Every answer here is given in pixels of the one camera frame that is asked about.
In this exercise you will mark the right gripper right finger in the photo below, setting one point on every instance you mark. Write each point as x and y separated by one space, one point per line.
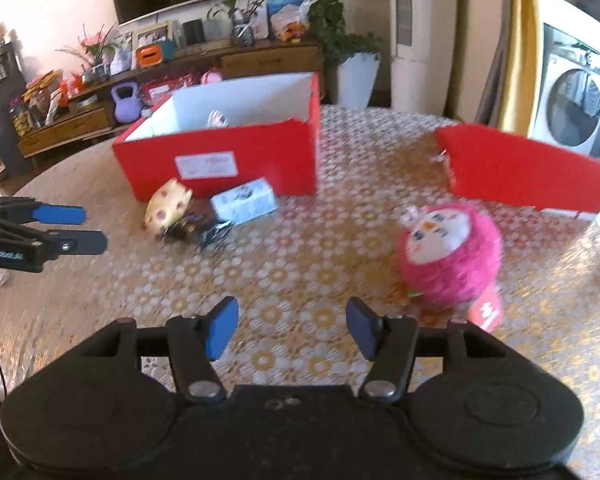
389 344

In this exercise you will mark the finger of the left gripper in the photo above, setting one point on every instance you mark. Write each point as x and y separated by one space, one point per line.
84 243
56 214

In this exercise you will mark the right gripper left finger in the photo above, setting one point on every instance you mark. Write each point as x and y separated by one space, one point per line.
194 344

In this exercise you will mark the spotted cream pig toy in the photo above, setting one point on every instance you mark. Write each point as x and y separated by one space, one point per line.
168 205

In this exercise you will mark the pink plush bird toy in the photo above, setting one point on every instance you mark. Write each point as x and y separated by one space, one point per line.
449 258

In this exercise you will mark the black snack packet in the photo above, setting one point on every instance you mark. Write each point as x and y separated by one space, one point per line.
202 229

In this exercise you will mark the white blue small carton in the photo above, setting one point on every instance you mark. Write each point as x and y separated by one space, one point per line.
246 202

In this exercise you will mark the silver foil snack bag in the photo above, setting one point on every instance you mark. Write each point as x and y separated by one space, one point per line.
217 119

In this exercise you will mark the wooden tv sideboard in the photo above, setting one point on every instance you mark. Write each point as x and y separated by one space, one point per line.
91 111

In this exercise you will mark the purple kettlebell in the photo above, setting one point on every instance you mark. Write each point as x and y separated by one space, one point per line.
127 104

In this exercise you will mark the red gift box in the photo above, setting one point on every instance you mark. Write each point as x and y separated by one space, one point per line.
155 90

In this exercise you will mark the red flower arrangement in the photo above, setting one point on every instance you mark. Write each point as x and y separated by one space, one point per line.
96 52

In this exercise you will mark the orange box on sideboard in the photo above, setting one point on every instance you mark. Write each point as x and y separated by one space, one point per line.
150 55

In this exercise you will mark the framed photo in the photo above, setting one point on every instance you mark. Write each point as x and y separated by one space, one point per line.
153 33

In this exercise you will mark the red box lid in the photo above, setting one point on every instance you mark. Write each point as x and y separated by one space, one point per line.
486 164

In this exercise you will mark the red cardboard box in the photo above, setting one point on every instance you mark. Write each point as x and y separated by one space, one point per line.
274 132

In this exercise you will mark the black speaker box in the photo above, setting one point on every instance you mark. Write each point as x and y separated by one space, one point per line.
193 32

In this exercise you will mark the yellow curtain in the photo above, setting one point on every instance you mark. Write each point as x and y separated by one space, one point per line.
522 67

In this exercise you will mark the glass vase with plant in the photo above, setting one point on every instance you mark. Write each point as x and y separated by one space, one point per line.
248 20

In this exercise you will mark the white planter green plant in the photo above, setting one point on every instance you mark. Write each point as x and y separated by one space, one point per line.
351 60

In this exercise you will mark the snack bags on sideboard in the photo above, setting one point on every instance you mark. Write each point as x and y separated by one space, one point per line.
287 19

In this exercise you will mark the white washing machine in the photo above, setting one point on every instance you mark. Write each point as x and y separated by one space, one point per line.
568 110

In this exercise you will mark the white tower air conditioner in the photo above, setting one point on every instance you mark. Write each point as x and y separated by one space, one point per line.
421 54

